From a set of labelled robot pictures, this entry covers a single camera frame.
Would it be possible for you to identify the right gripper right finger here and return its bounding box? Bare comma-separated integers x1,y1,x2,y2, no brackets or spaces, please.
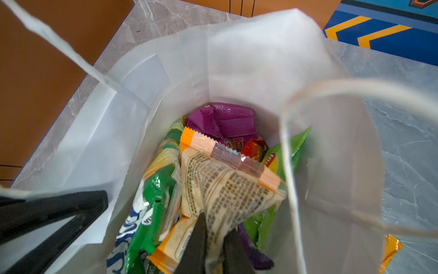
222,229,255,274

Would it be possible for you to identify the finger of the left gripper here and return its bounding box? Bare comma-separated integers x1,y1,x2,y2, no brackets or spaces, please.
4,214,92,274

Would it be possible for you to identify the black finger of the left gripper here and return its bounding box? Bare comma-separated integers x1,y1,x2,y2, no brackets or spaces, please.
1,190,108,244

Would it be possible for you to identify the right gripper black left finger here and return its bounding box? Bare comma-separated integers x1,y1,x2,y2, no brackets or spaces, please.
174,212,207,274

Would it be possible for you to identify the purple white snack bag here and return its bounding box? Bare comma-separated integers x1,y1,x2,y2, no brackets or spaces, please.
237,223,274,271

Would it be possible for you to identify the yellow green candy bag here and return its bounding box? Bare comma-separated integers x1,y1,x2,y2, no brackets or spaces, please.
106,116,186,274

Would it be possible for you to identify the orange cracker snack packet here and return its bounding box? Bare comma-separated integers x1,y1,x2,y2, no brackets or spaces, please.
148,127,286,274

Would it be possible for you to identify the green Lays chips bag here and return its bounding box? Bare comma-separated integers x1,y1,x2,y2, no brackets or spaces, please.
243,128,311,250

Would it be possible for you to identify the small red snack packet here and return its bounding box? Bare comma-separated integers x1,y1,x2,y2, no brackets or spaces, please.
241,138,269,162

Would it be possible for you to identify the magenta grape candy bag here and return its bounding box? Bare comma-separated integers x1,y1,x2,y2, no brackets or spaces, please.
185,103,258,151

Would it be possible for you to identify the floral white paper bag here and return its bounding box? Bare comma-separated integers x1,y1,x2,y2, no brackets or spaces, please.
0,0,438,274

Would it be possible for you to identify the small orange candy packet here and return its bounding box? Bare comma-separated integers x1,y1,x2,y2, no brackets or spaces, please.
379,235,404,274

